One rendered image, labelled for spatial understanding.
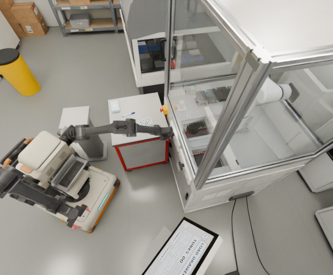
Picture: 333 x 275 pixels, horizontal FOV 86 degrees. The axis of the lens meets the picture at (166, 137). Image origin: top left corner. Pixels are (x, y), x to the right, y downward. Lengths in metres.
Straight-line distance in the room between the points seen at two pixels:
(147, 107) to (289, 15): 1.51
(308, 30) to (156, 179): 2.06
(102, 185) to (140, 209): 0.53
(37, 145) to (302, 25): 1.31
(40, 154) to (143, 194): 1.43
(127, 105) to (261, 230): 2.07
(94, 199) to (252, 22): 1.98
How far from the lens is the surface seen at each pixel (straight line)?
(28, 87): 3.87
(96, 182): 2.22
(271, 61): 0.55
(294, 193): 2.88
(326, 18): 0.95
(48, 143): 1.25
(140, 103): 2.09
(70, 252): 2.45
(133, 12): 1.81
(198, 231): 1.18
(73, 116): 2.17
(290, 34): 0.76
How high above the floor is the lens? 2.26
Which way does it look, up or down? 57 degrees down
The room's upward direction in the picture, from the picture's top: 2 degrees clockwise
